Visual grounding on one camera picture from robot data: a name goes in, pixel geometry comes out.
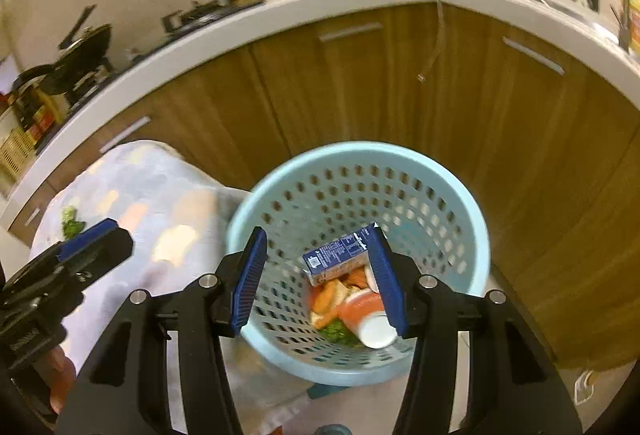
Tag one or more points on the pastel scallop pattern tablecloth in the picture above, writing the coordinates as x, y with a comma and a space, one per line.
177, 217

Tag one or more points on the orange white cylindrical canister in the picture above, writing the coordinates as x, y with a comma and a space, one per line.
363, 313

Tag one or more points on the yellow plastic basket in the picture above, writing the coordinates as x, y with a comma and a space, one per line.
17, 153

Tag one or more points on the light blue perforated basket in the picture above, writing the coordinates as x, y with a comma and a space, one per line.
321, 195

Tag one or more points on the blue white milk carton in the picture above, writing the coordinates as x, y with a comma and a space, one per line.
337, 258

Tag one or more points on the dark sauce bottles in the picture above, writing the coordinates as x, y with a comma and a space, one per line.
35, 114

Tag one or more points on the black gas stove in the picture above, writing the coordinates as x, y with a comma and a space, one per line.
176, 25

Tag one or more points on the black wok on stove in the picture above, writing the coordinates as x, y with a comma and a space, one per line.
83, 55

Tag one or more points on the torn bread slice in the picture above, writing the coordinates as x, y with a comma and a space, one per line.
327, 303

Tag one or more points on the green leafy vegetable piece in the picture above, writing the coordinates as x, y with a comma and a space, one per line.
336, 332

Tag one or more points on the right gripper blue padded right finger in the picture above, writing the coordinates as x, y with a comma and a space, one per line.
514, 387

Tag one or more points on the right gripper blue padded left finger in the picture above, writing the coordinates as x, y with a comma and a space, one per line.
122, 387

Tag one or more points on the wooden kitchen cabinet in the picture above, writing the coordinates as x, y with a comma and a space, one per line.
549, 149

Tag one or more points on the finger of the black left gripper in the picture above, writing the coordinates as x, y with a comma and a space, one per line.
95, 252

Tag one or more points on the person's left hand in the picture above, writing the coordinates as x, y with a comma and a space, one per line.
59, 373

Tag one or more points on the large orange foil wrapper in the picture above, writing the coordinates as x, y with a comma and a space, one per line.
357, 278

